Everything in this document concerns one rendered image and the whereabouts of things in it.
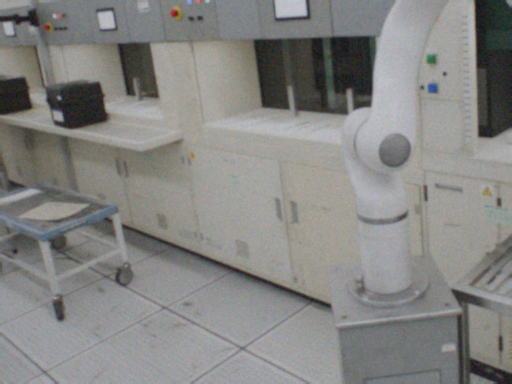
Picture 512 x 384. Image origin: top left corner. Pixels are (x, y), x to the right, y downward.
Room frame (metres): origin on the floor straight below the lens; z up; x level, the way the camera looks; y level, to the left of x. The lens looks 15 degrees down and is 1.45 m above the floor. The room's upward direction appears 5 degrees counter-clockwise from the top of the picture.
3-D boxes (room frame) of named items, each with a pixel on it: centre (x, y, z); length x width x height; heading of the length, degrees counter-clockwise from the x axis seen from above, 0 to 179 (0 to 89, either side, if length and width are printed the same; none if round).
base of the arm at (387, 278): (1.21, -0.10, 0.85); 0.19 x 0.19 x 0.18
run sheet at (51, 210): (2.83, 1.51, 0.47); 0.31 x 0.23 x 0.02; 69
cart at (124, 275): (2.97, 1.63, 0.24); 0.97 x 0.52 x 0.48; 50
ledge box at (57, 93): (3.46, 1.56, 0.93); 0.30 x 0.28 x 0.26; 45
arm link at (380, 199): (1.24, -0.10, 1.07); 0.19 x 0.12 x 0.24; 15
